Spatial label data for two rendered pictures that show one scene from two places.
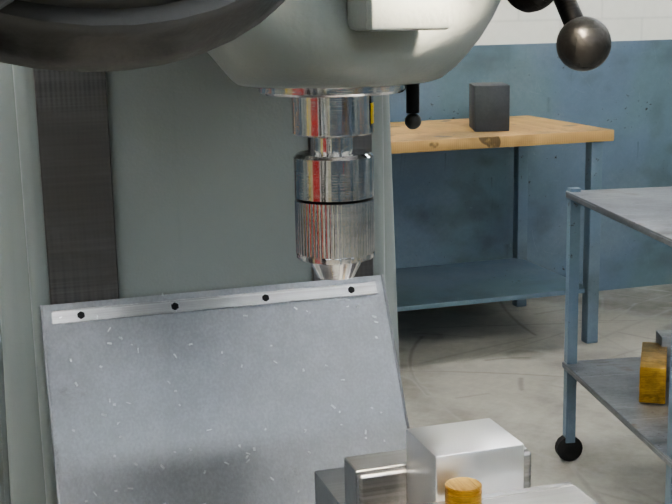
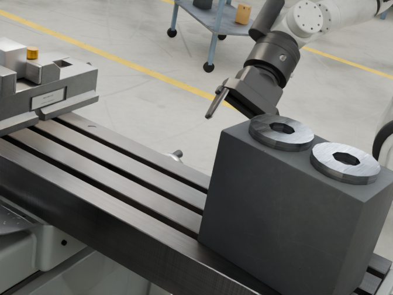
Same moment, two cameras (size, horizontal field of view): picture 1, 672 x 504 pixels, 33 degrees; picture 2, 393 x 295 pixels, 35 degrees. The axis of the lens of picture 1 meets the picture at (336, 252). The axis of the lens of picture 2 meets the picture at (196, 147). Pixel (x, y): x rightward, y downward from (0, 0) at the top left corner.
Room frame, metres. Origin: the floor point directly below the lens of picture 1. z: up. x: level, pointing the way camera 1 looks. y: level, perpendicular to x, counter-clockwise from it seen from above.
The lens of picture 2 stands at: (1.19, 0.93, 1.47)
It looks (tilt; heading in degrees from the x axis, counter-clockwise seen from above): 26 degrees down; 224
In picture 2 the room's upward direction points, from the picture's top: 11 degrees clockwise
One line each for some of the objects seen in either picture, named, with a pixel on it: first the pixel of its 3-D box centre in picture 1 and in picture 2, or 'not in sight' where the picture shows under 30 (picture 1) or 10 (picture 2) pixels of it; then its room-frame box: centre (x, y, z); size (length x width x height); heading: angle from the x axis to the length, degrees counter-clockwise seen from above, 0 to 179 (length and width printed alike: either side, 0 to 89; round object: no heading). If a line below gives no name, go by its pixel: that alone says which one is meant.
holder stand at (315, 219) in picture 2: not in sight; (294, 205); (0.54, 0.51, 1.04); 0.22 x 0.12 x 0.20; 100
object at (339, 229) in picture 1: (334, 213); not in sight; (0.67, 0.00, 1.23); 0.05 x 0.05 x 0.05
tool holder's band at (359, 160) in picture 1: (333, 160); not in sight; (0.67, 0.00, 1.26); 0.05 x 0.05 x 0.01
